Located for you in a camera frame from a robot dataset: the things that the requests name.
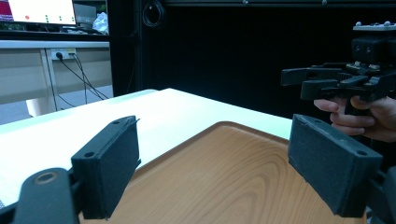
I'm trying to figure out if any coiled black cable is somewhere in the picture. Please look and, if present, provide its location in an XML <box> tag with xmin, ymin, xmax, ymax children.
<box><xmin>142</xmin><ymin>0</ymin><xmax>166</xmax><ymax>30</ymax></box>

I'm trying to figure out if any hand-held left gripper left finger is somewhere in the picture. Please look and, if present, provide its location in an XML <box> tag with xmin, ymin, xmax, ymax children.
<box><xmin>70</xmin><ymin>115</ymin><xmax>142</xmax><ymax>220</ymax></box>

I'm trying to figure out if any black power cable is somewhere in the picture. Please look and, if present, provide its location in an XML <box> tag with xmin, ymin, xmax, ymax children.
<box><xmin>72</xmin><ymin>52</ymin><xmax>108</xmax><ymax>105</ymax></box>
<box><xmin>55</xmin><ymin>51</ymin><xmax>109</xmax><ymax>101</ymax></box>

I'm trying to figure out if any computer monitor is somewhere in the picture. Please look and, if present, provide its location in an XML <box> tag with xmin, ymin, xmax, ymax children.
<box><xmin>0</xmin><ymin>0</ymin><xmax>78</xmax><ymax>26</ymax></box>

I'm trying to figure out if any brown wooden tray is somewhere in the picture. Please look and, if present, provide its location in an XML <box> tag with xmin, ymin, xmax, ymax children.
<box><xmin>78</xmin><ymin>120</ymin><xmax>368</xmax><ymax>224</ymax></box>

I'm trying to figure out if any black curtain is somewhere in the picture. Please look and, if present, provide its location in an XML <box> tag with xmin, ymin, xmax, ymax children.
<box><xmin>106</xmin><ymin>0</ymin><xmax>396</xmax><ymax>120</ymax></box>

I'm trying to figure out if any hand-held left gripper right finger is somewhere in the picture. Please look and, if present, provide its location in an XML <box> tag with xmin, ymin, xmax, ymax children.
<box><xmin>287</xmin><ymin>113</ymin><xmax>384</xmax><ymax>218</ymax></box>

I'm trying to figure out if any beige desk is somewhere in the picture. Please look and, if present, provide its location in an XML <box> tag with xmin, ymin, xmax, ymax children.
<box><xmin>0</xmin><ymin>39</ymin><xmax>114</xmax><ymax>118</ymax></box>

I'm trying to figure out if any wall power outlet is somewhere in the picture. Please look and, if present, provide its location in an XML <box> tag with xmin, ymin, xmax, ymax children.
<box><xmin>49</xmin><ymin>48</ymin><xmax>77</xmax><ymax>62</ymax></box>

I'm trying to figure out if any white plastic bag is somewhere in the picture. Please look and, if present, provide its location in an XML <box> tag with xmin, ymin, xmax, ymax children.
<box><xmin>92</xmin><ymin>11</ymin><xmax>109</xmax><ymax>35</ymax></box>

